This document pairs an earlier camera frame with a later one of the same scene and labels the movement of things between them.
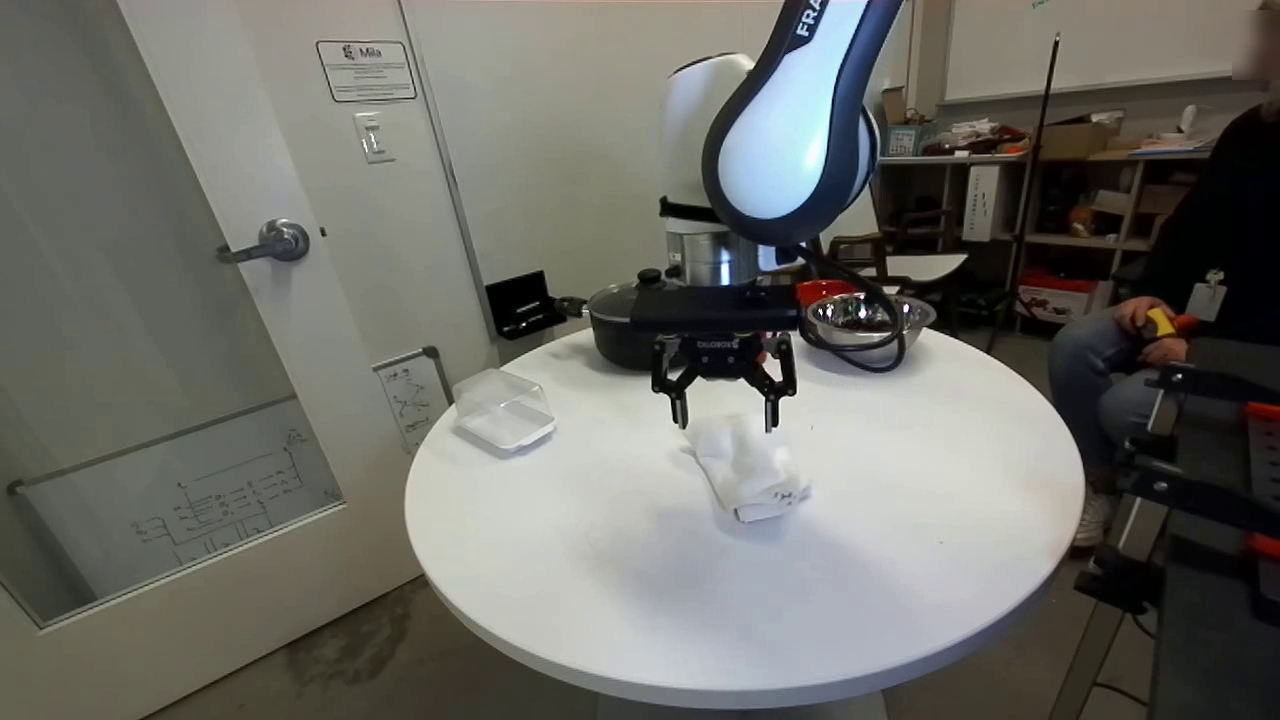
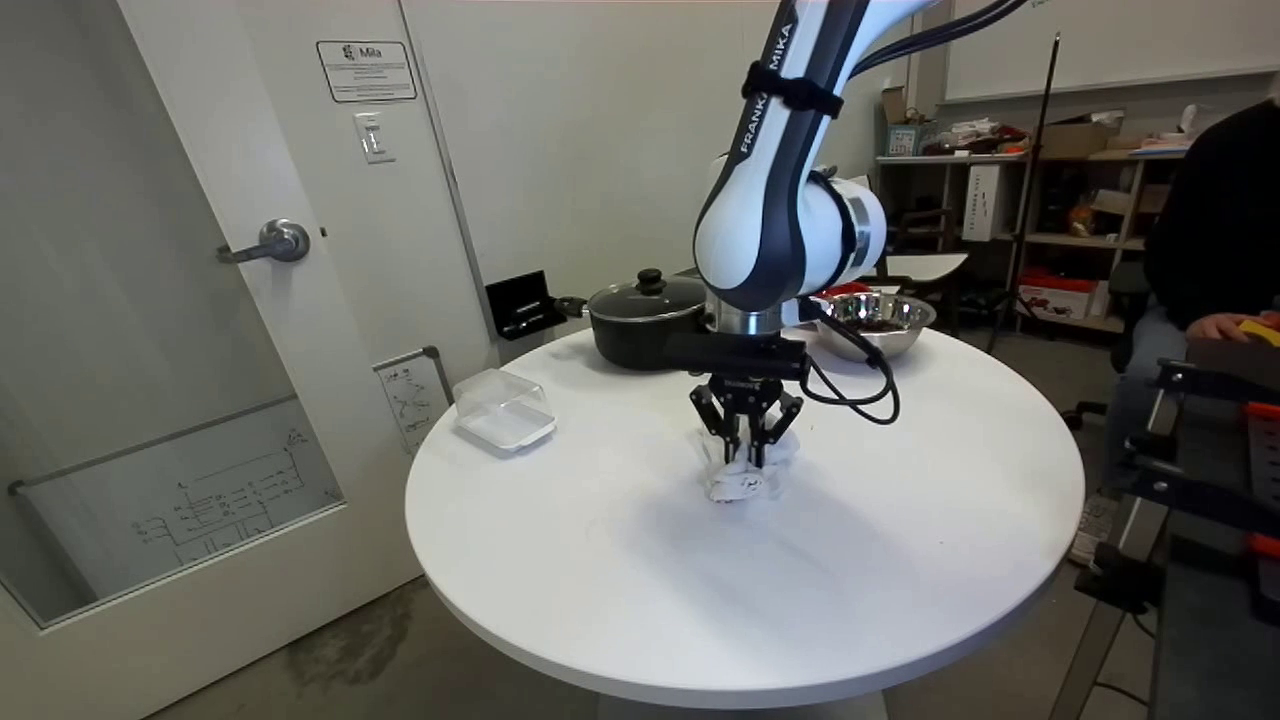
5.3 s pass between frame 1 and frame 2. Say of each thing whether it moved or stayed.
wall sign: stayed
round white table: stayed
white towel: moved
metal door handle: stayed
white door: stayed
